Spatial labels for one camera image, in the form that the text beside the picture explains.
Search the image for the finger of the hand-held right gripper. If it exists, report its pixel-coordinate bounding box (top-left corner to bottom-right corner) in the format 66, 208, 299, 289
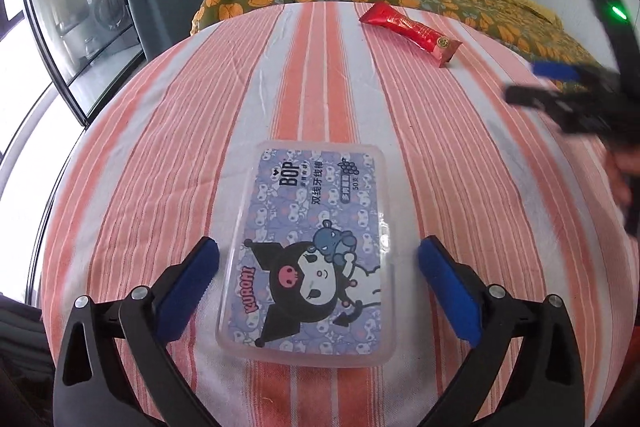
505, 85, 572, 118
531, 61, 624, 90

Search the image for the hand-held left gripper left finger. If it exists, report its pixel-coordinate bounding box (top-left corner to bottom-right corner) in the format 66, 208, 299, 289
52, 237, 221, 427

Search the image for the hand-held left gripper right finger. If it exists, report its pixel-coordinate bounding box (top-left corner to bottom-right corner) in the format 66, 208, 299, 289
419, 237, 587, 427

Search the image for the purple cartoon plastic box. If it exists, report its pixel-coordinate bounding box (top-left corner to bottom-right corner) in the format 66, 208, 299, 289
215, 139, 402, 367

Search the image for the red long sachet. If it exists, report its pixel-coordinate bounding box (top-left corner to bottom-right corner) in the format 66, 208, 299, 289
359, 1, 463, 69

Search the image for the person's right hand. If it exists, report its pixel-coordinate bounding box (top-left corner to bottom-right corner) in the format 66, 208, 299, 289
602, 151, 640, 219

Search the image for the striped pink tablecloth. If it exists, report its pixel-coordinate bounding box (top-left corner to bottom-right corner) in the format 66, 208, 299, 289
37, 0, 631, 427

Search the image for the person's dark clothing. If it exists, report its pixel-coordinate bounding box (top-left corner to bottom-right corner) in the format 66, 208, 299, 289
0, 292, 56, 427

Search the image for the glass sliding door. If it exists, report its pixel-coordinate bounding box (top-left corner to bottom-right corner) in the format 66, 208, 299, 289
20, 0, 151, 128

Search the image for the floral green duvet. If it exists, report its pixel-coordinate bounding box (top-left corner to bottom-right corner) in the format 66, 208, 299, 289
190, 0, 608, 68

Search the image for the grey washing machine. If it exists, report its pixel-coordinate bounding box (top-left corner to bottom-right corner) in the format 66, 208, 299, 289
82, 0, 128, 38

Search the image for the black framed window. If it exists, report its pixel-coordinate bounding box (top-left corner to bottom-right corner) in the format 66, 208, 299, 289
0, 0, 91, 298

